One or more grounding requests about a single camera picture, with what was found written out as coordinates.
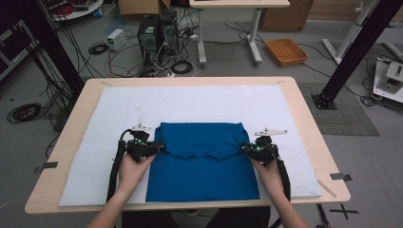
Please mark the person's left hand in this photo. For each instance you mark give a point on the person's left hand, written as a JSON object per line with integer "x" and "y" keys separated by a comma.
{"x": 134, "y": 172}

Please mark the white metal stand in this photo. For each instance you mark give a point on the white metal stand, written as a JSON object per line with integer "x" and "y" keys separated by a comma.
{"x": 347, "y": 38}

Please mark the large cardboard box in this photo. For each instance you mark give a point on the large cardboard box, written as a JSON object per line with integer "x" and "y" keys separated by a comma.
{"x": 285, "y": 15}

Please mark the light wooden table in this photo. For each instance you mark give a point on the light wooden table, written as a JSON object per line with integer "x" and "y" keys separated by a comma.
{"x": 68, "y": 164}

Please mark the black computer tower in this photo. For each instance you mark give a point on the black computer tower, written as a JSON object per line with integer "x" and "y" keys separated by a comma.
{"x": 168, "y": 33}
{"x": 147, "y": 34}

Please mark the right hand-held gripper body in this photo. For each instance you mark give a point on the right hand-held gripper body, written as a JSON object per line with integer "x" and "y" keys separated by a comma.
{"x": 263, "y": 148}

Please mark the person's dark clothed lap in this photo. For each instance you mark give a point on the person's dark clothed lap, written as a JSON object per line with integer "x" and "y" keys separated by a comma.
{"x": 240, "y": 220}

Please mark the blue printed T-shirt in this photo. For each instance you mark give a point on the blue printed T-shirt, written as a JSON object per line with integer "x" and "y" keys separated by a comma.
{"x": 202, "y": 171}

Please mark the black frame post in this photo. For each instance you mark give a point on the black frame post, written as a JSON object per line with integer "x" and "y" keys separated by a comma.
{"x": 358, "y": 47}
{"x": 53, "y": 47}

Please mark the white foam mat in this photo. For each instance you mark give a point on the white foam mat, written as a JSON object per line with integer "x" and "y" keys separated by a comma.
{"x": 196, "y": 104}

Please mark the white device on board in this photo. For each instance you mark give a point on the white device on board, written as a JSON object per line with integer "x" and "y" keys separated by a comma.
{"x": 389, "y": 80}

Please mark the black tape cross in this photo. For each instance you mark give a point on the black tape cross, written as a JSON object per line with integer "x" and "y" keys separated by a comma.
{"x": 344, "y": 211}

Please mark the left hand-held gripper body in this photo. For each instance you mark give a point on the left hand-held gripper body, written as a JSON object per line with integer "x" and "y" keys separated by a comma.
{"x": 139, "y": 147}

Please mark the round white table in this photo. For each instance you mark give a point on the round white table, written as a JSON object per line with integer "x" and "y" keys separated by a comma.
{"x": 76, "y": 9}

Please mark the small cardboard box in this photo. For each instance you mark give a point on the small cardboard box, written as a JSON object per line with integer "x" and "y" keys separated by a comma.
{"x": 139, "y": 7}

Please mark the person's right hand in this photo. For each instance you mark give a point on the person's right hand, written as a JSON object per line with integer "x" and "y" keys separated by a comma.
{"x": 269, "y": 175}

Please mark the grey tape piece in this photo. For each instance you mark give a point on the grey tape piece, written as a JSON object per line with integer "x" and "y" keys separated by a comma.
{"x": 47, "y": 166}
{"x": 341, "y": 177}

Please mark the grey floor mat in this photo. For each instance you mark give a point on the grey floor mat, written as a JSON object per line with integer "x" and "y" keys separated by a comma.
{"x": 345, "y": 110}

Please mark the white power supply box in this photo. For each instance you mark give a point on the white power supply box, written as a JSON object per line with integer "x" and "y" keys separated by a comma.
{"x": 116, "y": 39}

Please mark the grey equipment rack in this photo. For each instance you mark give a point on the grey equipment rack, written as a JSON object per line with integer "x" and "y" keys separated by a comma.
{"x": 14, "y": 53}

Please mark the orange tray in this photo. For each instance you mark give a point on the orange tray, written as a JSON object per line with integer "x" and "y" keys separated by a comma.
{"x": 286, "y": 52}

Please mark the beige tape strip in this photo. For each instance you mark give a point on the beige tape strip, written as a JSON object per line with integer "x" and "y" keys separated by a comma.
{"x": 327, "y": 188}

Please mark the white-legged desk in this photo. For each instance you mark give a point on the white-legged desk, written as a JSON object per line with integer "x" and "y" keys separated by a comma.
{"x": 240, "y": 3}

